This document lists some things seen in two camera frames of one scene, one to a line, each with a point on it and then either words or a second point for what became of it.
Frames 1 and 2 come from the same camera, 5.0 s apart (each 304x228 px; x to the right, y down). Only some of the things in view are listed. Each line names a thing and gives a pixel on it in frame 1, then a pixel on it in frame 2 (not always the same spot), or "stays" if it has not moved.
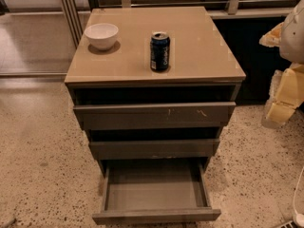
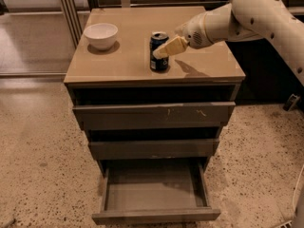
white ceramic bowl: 102,36 stays
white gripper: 294,39 -> 194,32
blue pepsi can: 160,51 stays
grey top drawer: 180,116 stays
